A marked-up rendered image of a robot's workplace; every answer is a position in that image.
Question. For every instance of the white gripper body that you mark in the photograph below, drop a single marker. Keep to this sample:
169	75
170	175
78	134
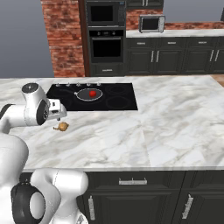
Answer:
61	113

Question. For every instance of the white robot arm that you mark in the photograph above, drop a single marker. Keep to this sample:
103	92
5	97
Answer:
14	151

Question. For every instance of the brown onion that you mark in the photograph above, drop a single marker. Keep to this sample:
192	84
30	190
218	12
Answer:
63	126

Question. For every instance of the grey frying pan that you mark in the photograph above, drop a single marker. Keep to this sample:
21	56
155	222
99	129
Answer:
84	95

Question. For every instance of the red tomato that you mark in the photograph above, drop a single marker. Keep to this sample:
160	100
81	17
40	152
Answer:
92	93

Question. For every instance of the black glass hob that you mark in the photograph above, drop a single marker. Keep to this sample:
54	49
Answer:
122	100

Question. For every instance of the dark drawer under oven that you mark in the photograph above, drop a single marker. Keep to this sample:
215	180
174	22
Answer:
106	70

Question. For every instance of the black built-in microwave oven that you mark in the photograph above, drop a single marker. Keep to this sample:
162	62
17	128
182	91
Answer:
102	13

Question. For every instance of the wide dark cupboard door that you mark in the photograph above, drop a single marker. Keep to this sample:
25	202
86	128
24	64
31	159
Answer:
131	208

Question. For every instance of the wide dark drawer front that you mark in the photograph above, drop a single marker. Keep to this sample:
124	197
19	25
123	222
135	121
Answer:
160	180

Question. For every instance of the silver countertop microwave oven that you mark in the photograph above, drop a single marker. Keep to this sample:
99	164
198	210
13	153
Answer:
151	24

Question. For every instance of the dark base cupboard run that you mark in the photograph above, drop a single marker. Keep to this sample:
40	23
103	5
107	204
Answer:
175	57

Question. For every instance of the narrow dark drawer front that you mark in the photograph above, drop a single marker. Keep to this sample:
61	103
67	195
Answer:
204	180

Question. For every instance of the narrow dark cupboard door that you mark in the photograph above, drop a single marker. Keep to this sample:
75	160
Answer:
208	208

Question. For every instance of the black wall oven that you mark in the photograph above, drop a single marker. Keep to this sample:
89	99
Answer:
105	46

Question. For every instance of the dark wall cupboard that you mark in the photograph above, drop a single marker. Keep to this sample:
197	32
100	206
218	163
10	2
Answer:
144	3

